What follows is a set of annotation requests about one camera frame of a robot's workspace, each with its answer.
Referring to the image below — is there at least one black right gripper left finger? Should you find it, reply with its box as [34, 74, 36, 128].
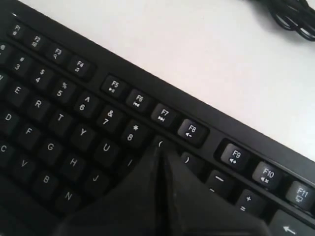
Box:
[53, 145, 160, 236]

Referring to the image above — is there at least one black acer keyboard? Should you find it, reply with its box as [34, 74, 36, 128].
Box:
[0, 0, 315, 236]

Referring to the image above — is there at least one black USB cable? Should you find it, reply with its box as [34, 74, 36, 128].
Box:
[242, 0, 315, 42]

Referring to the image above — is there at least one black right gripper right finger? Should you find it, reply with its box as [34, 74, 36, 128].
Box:
[159, 144, 271, 236]

